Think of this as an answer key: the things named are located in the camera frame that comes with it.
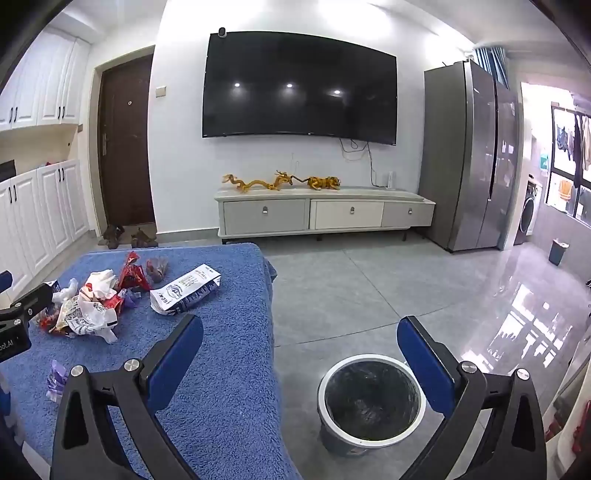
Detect purple candy wrapper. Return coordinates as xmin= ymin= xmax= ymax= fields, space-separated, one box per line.
xmin=46 ymin=360 xmax=68 ymax=404

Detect white red plastic bag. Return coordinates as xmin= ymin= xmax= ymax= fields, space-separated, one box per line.
xmin=49 ymin=269 xmax=122 ymax=344

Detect red snack wrapper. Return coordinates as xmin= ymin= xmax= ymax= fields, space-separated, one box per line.
xmin=116 ymin=251 xmax=150 ymax=291

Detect white blue snack bag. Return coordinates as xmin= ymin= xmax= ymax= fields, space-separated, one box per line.
xmin=150 ymin=264 xmax=221 ymax=316

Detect clear wrapper with red contents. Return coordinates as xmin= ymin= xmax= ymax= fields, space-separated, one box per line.
xmin=145 ymin=257 xmax=168 ymax=284

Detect round white-rimmed trash bin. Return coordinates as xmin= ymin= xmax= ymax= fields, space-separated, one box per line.
xmin=317 ymin=354 xmax=427 ymax=457

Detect blue fluffy table cloth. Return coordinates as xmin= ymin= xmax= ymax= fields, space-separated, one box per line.
xmin=1 ymin=243 xmax=298 ymax=479

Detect brown shoe left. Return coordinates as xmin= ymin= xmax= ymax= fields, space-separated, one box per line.
xmin=102 ymin=224 xmax=124 ymax=250

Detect small blue-grey waste bin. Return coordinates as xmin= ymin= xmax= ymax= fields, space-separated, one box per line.
xmin=548 ymin=239 xmax=569 ymax=266

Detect white washing machine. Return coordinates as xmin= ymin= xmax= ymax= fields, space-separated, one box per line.
xmin=514 ymin=174 xmax=542 ymax=245

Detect white upper cabinets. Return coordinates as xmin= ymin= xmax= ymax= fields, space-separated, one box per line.
xmin=1 ymin=28 xmax=90 ymax=131

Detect white low TV cabinet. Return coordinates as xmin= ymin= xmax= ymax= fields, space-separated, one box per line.
xmin=215 ymin=187 xmax=436 ymax=241

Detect dark brown entrance door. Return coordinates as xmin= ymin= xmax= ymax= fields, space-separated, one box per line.
xmin=98 ymin=55 xmax=154 ymax=226

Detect white router on cabinet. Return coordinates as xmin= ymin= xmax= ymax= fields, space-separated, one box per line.
xmin=387 ymin=171 xmax=396 ymax=190

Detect golden tiger figurine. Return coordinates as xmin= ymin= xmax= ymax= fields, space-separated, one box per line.
xmin=291 ymin=175 xmax=341 ymax=190

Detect grey double-door refrigerator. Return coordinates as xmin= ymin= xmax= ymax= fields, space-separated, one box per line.
xmin=419 ymin=60 xmax=518 ymax=252

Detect golden dragon figurine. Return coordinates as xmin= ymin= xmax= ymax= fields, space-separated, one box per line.
xmin=221 ymin=171 xmax=293 ymax=193

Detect blue window curtain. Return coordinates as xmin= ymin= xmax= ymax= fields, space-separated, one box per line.
xmin=474 ymin=46 xmax=510 ymax=89

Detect large black wall television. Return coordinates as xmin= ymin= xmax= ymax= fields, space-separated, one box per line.
xmin=202 ymin=31 xmax=398 ymax=145

